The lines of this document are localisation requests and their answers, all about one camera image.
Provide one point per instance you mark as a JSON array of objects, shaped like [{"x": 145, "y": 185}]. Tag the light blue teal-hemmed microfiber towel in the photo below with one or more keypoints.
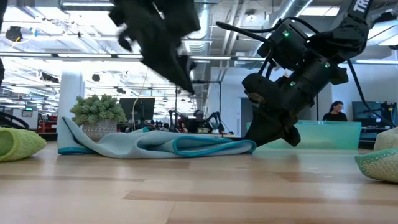
[{"x": 140, "y": 144}]

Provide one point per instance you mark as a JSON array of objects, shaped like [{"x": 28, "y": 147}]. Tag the lime green microfiber towel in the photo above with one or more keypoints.
[{"x": 18, "y": 144}]

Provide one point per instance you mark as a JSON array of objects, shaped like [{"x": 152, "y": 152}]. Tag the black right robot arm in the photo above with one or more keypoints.
[{"x": 342, "y": 37}]

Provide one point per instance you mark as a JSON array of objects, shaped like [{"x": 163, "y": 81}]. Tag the person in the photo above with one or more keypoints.
[
  {"x": 198, "y": 123},
  {"x": 335, "y": 115}
]

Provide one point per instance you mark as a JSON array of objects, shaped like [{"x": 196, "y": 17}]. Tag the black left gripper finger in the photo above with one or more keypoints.
[
  {"x": 174, "y": 71},
  {"x": 189, "y": 63}
]

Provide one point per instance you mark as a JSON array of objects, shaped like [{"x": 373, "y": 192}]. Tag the artificial plant in white pot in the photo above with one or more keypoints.
[{"x": 98, "y": 112}]

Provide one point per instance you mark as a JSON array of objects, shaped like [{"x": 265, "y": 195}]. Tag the mint green microfiber towel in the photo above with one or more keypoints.
[{"x": 382, "y": 168}]

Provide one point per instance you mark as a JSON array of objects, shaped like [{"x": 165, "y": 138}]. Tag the teal translucent plastic bin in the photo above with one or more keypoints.
[{"x": 326, "y": 135}]

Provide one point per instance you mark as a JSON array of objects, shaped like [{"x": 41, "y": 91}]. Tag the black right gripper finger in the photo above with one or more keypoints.
[
  {"x": 292, "y": 137},
  {"x": 264, "y": 130}
]

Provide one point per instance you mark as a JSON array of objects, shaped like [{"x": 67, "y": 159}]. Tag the black computer monitor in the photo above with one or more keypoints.
[
  {"x": 367, "y": 110},
  {"x": 140, "y": 109}
]

